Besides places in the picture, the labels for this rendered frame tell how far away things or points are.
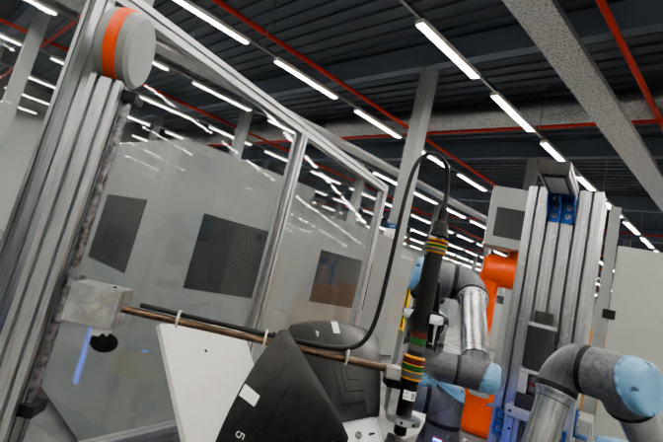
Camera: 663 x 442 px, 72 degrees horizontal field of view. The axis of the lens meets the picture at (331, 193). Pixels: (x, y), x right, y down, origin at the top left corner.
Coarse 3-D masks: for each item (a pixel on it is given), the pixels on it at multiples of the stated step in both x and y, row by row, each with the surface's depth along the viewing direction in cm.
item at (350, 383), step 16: (304, 336) 100; (336, 336) 102; (352, 336) 104; (336, 352) 99; (352, 352) 100; (368, 352) 102; (320, 368) 95; (336, 368) 96; (352, 368) 96; (368, 368) 98; (336, 384) 93; (352, 384) 93; (368, 384) 94; (336, 400) 91; (352, 400) 91; (368, 400) 91; (352, 416) 88; (368, 416) 89
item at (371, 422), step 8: (344, 424) 88; (352, 424) 88; (360, 424) 88; (368, 424) 88; (376, 424) 88; (352, 432) 87; (368, 432) 87; (376, 432) 87; (352, 440) 85; (360, 440) 86; (368, 440) 86; (376, 440) 86
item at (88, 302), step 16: (80, 288) 83; (96, 288) 83; (112, 288) 85; (128, 288) 90; (64, 304) 83; (80, 304) 83; (96, 304) 83; (112, 304) 83; (128, 304) 90; (64, 320) 82; (80, 320) 82; (96, 320) 83; (112, 320) 83
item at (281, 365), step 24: (288, 336) 73; (264, 360) 69; (288, 360) 71; (264, 384) 68; (288, 384) 70; (312, 384) 73; (240, 408) 64; (264, 408) 67; (288, 408) 69; (312, 408) 72; (264, 432) 66; (288, 432) 69; (312, 432) 71; (336, 432) 75
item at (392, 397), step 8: (392, 368) 90; (400, 368) 90; (384, 376) 92; (392, 376) 89; (400, 376) 90; (392, 384) 89; (400, 384) 89; (392, 392) 89; (392, 400) 89; (384, 408) 90; (392, 408) 89; (392, 416) 88; (400, 416) 88; (416, 416) 91; (400, 424) 87; (408, 424) 87; (416, 424) 87
